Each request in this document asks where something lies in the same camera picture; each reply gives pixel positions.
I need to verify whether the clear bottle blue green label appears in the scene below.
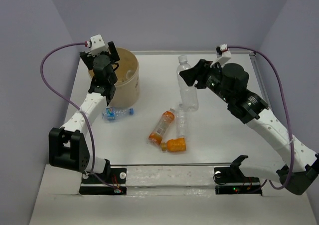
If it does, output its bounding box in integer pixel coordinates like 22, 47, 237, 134
125, 70, 136, 81

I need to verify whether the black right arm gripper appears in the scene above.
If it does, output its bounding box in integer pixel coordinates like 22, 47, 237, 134
179, 58, 233, 104

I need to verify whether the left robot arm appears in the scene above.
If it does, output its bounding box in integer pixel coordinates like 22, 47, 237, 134
48, 39, 120, 183

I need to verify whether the clear bottle inside bin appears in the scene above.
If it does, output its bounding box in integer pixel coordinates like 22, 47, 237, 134
115, 77, 130, 87

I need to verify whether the tall orange juice bottle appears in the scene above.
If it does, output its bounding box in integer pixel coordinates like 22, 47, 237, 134
148, 108, 175, 145

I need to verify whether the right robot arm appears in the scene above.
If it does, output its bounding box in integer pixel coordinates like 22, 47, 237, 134
179, 59, 319, 195

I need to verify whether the clear bottle blue cap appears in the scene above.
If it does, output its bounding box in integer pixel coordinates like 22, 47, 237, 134
102, 107, 134, 121

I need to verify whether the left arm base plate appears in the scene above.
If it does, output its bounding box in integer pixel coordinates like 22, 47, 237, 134
79, 166, 127, 196

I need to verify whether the short orange bottle yellow cap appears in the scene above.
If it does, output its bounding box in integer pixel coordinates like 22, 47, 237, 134
160, 138, 186, 153

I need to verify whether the beige plastic bin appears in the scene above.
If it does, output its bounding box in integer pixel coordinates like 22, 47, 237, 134
80, 47, 140, 108

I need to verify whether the clear crushed plastic bottle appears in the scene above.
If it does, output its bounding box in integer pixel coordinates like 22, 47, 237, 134
176, 108, 188, 138

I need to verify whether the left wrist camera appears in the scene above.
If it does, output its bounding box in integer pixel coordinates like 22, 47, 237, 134
85, 34, 107, 57

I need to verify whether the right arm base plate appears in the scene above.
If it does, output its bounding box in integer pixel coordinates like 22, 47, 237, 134
213, 155, 262, 195

